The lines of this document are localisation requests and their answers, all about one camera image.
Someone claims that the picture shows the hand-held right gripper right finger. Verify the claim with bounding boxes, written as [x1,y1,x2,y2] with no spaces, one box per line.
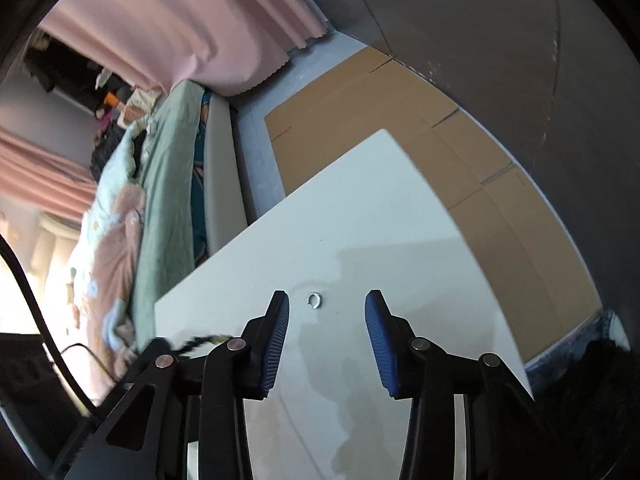
[364,289,556,480]

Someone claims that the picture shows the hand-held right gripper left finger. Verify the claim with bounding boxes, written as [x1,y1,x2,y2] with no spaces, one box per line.
[52,289,291,480]

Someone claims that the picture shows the dark braided cord bracelet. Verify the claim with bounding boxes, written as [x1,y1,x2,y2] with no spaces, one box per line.
[170,332,236,359]

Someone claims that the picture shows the green bed sheet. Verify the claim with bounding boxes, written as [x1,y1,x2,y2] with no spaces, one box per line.
[131,80,211,356]

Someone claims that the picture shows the orange floral blanket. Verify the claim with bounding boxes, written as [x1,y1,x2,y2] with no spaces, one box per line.
[67,182,148,381]

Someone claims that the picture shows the pale green quilt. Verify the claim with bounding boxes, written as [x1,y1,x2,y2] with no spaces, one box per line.
[70,110,156,221]

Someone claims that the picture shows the white table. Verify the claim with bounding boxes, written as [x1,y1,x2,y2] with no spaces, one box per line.
[264,45,603,361]

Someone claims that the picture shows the dark clothes pile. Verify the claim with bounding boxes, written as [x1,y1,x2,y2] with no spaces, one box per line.
[90,125,126,181]

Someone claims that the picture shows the narrow pink curtain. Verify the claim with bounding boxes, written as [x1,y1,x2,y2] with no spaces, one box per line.
[0,127,101,221]

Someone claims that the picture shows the wide pink curtain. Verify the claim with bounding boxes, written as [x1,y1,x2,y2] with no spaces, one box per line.
[37,0,333,97]

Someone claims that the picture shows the hanging dark clothes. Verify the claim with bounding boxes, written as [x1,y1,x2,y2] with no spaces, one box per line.
[25,32,131,111]

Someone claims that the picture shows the beige bed frame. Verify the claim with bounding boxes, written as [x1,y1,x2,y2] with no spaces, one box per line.
[205,92,251,256]

